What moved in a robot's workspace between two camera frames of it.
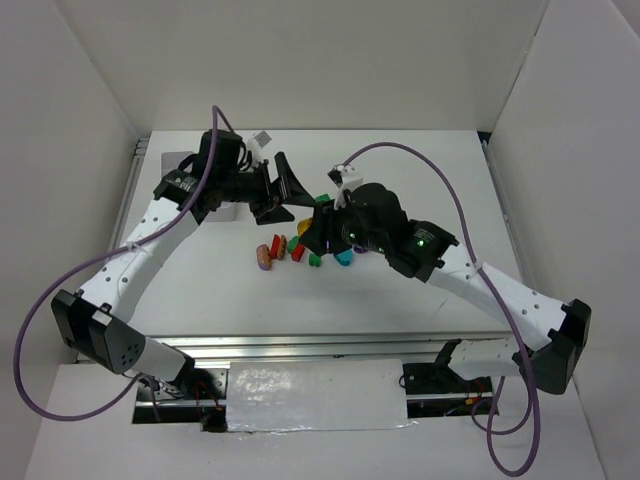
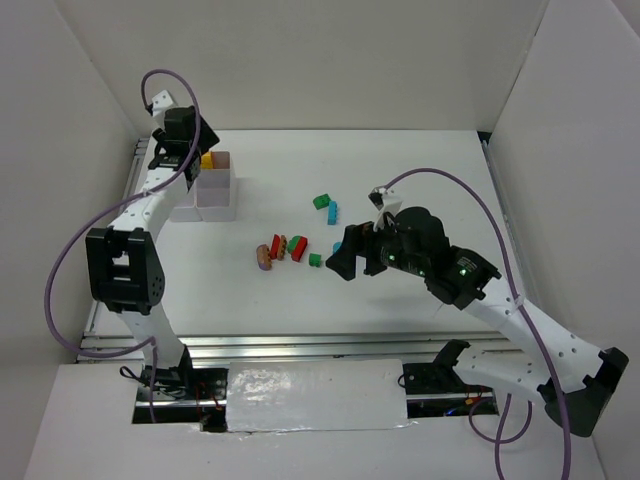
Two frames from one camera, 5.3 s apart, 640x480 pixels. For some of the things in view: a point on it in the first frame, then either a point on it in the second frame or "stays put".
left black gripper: x=270 y=186 -> x=201 y=138
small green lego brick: x=314 y=260 stays put
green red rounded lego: x=295 y=248 stays put
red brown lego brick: x=278 y=246 stays put
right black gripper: x=326 y=230 -> x=369 y=248
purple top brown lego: x=264 y=258 stays put
